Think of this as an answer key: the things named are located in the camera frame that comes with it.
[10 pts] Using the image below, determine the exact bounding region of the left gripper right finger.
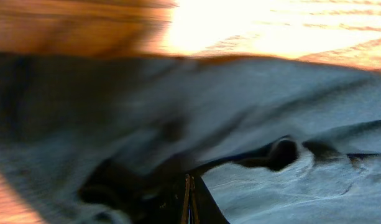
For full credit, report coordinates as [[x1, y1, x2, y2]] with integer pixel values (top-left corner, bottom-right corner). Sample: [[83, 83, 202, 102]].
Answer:
[[190, 175, 229, 224]]

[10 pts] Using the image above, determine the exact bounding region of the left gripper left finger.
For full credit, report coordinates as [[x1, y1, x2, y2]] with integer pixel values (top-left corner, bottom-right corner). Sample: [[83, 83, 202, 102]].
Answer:
[[140, 174, 190, 224]]

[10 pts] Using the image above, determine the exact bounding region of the dark navy t-shirt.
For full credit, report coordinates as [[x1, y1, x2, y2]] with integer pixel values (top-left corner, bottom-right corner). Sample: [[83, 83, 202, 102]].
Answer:
[[0, 53, 381, 223]]

